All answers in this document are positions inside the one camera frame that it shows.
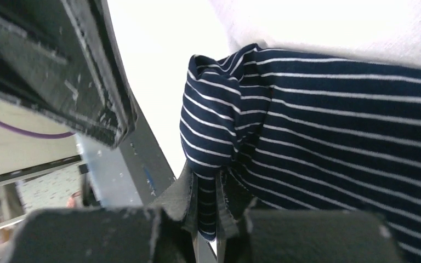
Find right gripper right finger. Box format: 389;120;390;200
216;172;269;262

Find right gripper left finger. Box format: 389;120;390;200
150;162;197;262

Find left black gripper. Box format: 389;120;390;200
0;1;138;148

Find striped blue underwear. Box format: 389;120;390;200
180;44;421;262

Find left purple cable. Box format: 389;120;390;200
0;108;77;140

